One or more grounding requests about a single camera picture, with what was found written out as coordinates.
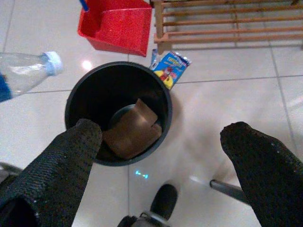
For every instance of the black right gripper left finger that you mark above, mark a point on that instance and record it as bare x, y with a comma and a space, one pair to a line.
54, 179

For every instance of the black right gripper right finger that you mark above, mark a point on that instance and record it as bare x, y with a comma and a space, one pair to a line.
267, 175

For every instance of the clear plastic bottle white cap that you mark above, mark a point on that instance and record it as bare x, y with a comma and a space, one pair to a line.
23, 73

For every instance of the black round rubbish bin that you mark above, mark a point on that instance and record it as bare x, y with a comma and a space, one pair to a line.
99, 94

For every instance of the grey metal tube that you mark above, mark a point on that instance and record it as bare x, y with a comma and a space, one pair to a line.
9, 167

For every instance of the brown cardboard piece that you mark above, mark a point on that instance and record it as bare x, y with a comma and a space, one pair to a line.
132, 132

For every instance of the grey robot lower leg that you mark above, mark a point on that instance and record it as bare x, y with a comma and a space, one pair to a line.
142, 220

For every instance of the blue yellow snack packet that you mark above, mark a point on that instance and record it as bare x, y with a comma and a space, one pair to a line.
174, 67

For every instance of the red plastic dustpan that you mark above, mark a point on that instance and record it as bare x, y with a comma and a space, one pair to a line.
123, 30

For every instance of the wooden slatted rack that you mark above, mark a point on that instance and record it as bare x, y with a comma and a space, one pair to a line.
159, 23

